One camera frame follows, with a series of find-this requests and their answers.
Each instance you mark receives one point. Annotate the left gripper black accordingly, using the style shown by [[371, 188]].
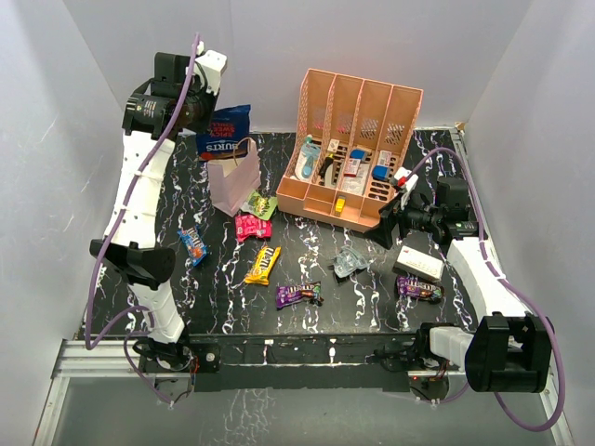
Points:
[[204, 125]]

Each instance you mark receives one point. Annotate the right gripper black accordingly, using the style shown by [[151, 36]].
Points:
[[390, 216]]

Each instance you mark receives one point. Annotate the blue Burts chips bag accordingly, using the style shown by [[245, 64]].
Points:
[[228, 127]]

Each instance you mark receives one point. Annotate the clear silver snack wrapper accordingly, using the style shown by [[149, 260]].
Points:
[[348, 261]]

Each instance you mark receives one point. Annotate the pale pink paper bag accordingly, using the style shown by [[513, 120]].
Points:
[[231, 181]]

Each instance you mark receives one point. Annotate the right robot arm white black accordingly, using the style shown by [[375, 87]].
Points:
[[510, 350]]

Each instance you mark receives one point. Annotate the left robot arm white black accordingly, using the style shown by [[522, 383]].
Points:
[[181, 95]]

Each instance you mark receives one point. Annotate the white rectangular box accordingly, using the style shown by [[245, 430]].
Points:
[[420, 264]]

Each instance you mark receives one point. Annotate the white plastic packet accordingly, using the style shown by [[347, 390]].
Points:
[[353, 185]]

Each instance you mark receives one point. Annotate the small yellow box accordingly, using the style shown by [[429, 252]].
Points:
[[340, 205]]

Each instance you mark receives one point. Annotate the blue white item pack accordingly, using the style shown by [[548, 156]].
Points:
[[381, 171]]

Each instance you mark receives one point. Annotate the purple M&M's packet right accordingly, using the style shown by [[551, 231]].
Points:
[[414, 288]]

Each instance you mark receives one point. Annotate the purple m&m's packet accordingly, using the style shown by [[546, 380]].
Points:
[[414, 288], [289, 295]]

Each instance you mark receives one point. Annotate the black yellow utility knife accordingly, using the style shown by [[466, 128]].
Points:
[[327, 171]]

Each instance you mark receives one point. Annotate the orange desk file organizer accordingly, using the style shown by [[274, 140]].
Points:
[[343, 112]]

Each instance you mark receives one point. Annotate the light blue tape dispenser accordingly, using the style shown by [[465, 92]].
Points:
[[307, 158]]

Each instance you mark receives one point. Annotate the green candy packet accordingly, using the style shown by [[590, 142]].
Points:
[[259, 206]]

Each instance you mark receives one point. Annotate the yellow M&M's packet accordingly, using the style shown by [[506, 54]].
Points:
[[263, 265]]

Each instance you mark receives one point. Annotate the purple M&M's packet centre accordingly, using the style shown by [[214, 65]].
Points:
[[289, 295]]

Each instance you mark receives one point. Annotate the pink candy packet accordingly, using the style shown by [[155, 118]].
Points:
[[249, 225]]

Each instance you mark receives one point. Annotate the blue M&M's packet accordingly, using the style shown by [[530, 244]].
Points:
[[194, 244]]

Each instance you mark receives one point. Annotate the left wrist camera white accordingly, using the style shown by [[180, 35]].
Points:
[[209, 67]]

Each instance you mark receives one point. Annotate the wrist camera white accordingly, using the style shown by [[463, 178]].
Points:
[[404, 182], [209, 67]]

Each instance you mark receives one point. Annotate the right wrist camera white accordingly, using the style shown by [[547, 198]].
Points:
[[404, 182]]

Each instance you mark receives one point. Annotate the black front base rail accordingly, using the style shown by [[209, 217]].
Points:
[[311, 361]]

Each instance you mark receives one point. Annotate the aluminium frame rail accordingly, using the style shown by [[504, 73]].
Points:
[[277, 391]]

